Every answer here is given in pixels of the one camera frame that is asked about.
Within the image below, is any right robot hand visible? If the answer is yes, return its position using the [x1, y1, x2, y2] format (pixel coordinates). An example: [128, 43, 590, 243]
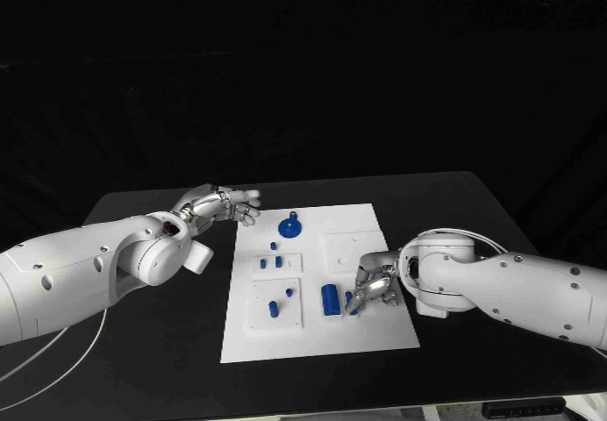
[345, 251, 402, 318]

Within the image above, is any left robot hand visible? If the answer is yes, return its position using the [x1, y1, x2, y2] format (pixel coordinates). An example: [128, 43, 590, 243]
[171, 182, 263, 235]

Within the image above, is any white task board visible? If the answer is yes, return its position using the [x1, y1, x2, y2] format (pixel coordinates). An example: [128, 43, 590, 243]
[221, 203, 422, 364]

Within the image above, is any large blue cylinder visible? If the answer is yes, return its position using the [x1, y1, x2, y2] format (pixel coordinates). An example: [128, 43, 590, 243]
[321, 283, 342, 318]

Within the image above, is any blue gear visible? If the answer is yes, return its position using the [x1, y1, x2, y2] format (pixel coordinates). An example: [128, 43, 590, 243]
[278, 210, 305, 239]

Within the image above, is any black control box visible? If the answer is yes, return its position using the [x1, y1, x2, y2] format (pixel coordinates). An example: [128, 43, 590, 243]
[481, 396, 569, 420]

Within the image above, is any white cable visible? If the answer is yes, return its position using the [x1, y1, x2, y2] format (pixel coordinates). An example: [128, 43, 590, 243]
[0, 307, 109, 412]
[0, 325, 73, 383]
[417, 227, 511, 254]

